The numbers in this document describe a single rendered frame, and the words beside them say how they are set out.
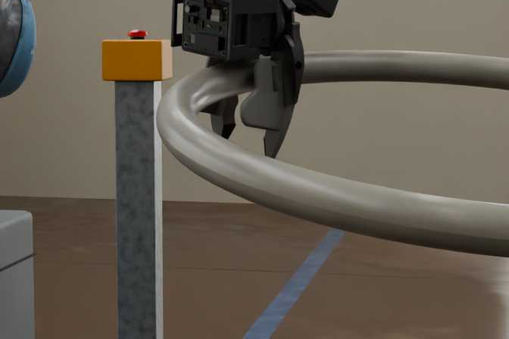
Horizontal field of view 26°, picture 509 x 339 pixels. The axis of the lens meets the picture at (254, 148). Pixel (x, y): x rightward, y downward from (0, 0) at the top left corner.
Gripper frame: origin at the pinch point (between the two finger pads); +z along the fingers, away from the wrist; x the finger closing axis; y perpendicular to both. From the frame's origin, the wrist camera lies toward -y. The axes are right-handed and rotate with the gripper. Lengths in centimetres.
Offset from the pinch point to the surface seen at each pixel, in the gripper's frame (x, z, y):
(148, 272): -85, 58, -68
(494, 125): -267, 140, -534
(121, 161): -92, 36, -67
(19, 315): -46, 36, -8
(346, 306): -178, 155, -266
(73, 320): -243, 157, -178
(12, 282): -46, 31, -7
